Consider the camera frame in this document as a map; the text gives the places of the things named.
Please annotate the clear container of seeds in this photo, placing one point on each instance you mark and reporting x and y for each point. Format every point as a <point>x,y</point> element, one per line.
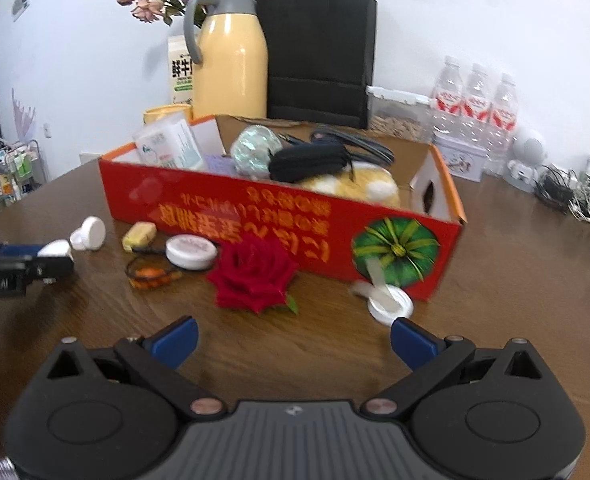
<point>397,115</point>

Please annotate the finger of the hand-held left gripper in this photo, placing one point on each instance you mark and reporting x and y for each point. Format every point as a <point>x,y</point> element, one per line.
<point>22,251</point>
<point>50,270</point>

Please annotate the small white plastic piece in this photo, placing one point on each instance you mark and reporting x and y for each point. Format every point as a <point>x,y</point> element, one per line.
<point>55,249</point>

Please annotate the white round jar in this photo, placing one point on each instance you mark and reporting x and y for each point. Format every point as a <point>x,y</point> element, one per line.
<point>191,252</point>

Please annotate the storage rack with packets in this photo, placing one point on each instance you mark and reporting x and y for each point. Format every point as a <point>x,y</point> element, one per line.
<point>10,185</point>

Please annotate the black paper bag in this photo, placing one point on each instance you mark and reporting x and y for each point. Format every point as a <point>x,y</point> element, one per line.
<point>320,50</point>

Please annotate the yellow wrapped packet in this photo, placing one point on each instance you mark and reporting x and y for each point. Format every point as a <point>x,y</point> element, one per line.
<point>139,236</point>

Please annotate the white tape roll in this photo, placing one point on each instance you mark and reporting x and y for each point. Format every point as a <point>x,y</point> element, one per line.
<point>390,305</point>

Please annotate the red orange cardboard box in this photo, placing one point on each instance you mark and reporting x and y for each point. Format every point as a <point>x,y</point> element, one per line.
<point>285,220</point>

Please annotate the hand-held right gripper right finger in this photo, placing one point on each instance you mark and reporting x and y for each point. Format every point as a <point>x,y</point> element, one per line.
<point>415,342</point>

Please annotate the dark navy zip pouch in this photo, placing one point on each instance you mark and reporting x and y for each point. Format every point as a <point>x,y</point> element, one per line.
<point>307,162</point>

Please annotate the printed tin box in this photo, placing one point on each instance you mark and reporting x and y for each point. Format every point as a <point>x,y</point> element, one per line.
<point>460,157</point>

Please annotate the yellow mug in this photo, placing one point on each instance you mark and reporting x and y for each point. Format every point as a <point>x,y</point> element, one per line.
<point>167,112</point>

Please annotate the white robot toy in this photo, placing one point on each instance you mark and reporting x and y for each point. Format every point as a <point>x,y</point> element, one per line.
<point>527,150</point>

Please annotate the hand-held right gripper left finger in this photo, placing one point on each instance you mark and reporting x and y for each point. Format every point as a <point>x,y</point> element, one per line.
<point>175,340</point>

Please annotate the yellow thermos jug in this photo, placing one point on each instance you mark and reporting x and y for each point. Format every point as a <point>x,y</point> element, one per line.
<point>232,60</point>

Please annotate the white bottle cap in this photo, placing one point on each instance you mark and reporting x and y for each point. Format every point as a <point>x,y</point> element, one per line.
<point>90,232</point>

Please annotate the wet wipes packet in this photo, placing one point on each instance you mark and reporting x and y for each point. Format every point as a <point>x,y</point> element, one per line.
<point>167,145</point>

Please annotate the red fabric rose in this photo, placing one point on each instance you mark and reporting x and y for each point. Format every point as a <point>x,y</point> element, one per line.
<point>252,275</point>

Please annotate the white milk carton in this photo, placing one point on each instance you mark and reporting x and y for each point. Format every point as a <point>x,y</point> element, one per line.
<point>181,72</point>

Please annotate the yellow white plush toy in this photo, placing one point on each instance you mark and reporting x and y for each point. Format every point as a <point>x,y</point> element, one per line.
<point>355,187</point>

